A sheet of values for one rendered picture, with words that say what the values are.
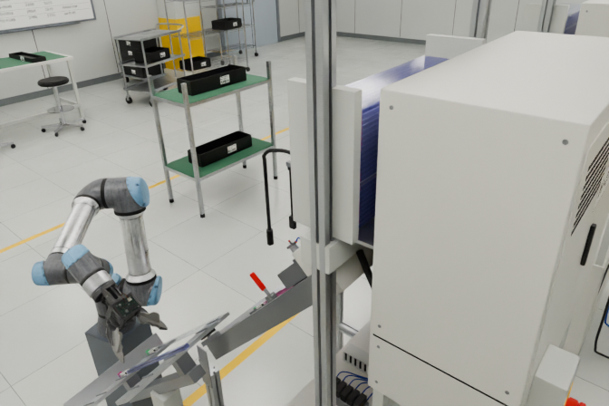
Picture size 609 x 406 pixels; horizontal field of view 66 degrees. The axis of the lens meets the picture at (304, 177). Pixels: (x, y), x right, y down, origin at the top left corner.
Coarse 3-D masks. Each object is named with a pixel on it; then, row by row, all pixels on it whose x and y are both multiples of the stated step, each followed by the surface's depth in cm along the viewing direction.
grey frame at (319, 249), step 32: (320, 0) 76; (480, 0) 131; (320, 32) 79; (480, 32) 134; (320, 64) 81; (320, 96) 84; (320, 128) 86; (320, 160) 89; (320, 192) 92; (320, 224) 96; (320, 256) 99; (320, 288) 103; (320, 320) 109; (320, 352) 113; (320, 384) 118
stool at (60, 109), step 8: (40, 80) 554; (48, 80) 553; (56, 80) 551; (64, 80) 552; (56, 88) 559; (56, 96) 562; (56, 112) 558; (64, 120) 576; (80, 120) 593; (80, 128) 574; (56, 136) 558
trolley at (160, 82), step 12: (156, 24) 699; (180, 24) 682; (120, 36) 642; (132, 36) 643; (144, 36) 640; (156, 36) 636; (180, 48) 688; (120, 60) 647; (132, 60) 669; (144, 60) 627; (168, 60) 664; (132, 84) 677; (144, 84) 684; (156, 84) 682; (168, 84) 672
